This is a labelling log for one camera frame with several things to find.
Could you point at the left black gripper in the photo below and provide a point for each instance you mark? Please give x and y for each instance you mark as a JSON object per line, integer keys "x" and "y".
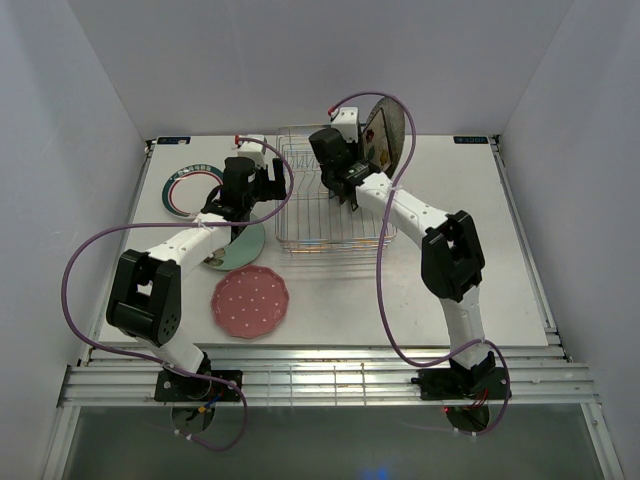
{"x": 273, "y": 189}

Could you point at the wire dish rack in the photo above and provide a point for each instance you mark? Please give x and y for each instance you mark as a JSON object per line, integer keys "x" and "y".
{"x": 314, "y": 221}

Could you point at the cream floral square plate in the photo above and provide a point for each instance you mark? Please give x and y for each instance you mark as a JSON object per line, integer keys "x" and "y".
{"x": 375, "y": 142}

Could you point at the pink dotted plate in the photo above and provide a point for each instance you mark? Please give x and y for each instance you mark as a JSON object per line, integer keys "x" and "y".
{"x": 250, "y": 302}

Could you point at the speckled round plate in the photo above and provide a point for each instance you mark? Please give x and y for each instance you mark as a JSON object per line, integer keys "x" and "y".
{"x": 395, "y": 121}

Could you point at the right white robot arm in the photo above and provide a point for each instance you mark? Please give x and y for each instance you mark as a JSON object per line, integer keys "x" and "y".
{"x": 452, "y": 259}

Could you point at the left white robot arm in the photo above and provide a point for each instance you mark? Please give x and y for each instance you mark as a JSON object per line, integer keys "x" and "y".
{"x": 145, "y": 301}

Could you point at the mint green flower plate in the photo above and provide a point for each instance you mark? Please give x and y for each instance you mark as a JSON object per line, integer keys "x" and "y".
{"x": 243, "y": 250}

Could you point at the white plate green rim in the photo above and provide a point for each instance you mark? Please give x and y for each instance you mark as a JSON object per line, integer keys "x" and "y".
{"x": 185, "y": 192}

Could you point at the left blue table label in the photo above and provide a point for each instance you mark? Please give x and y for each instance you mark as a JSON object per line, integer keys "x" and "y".
{"x": 173, "y": 140}

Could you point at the blue table label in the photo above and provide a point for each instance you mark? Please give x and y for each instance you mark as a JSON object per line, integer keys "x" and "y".
{"x": 173, "y": 140}
{"x": 470, "y": 140}

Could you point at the right blue table label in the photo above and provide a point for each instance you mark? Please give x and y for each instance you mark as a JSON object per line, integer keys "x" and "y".
{"x": 470, "y": 140}

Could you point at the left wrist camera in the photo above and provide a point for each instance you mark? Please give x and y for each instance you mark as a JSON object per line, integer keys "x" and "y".
{"x": 251, "y": 146}

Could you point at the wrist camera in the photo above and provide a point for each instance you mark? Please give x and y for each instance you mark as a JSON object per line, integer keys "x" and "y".
{"x": 251, "y": 146}
{"x": 346, "y": 121}

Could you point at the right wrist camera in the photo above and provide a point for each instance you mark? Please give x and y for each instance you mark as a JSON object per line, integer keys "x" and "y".
{"x": 346, "y": 121}

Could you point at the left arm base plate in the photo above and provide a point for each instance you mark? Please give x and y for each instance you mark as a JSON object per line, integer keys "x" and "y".
{"x": 171, "y": 387}

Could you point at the aluminium frame rails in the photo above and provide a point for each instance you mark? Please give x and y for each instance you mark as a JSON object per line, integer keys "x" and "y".
{"x": 357, "y": 324}

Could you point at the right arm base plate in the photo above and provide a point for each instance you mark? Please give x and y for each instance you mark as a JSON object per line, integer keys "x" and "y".
{"x": 447, "y": 384}

